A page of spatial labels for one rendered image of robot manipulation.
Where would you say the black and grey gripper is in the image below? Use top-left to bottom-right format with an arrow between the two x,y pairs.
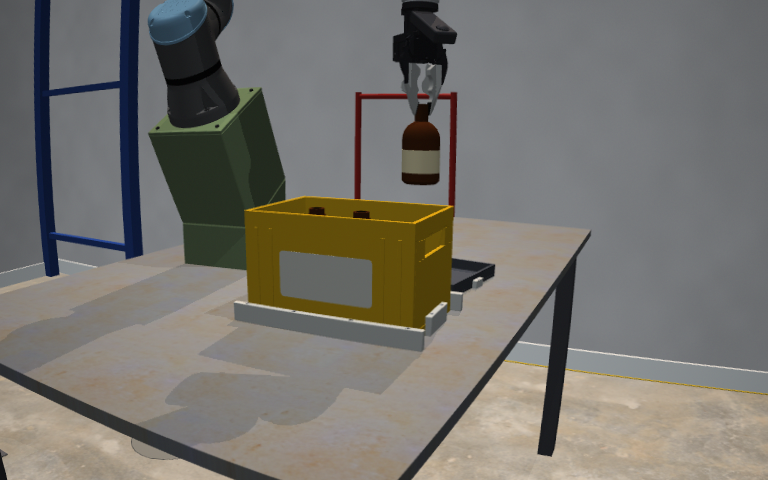
393,1 -> 448,116

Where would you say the yellow crate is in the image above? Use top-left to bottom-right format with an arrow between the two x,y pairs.
247,196 -> 454,330

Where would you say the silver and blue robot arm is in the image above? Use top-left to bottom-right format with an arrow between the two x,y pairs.
148,0 -> 457,128

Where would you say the brown glass bottle with beige label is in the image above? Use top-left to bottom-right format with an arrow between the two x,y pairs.
401,104 -> 440,185

